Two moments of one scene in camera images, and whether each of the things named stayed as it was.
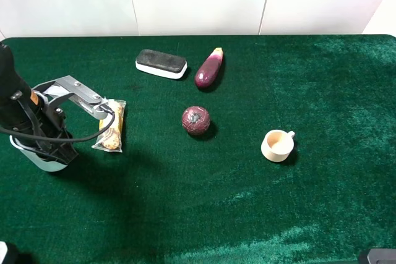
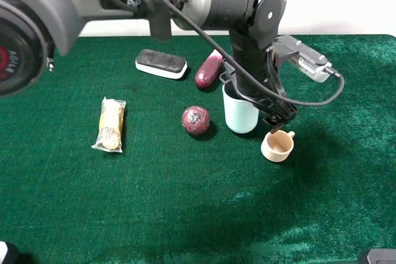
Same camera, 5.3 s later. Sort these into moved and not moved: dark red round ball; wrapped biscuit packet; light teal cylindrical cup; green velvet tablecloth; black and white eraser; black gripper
Moved: black gripper; light teal cylindrical cup
Not moved: green velvet tablecloth; dark red round ball; wrapped biscuit packet; black and white eraser
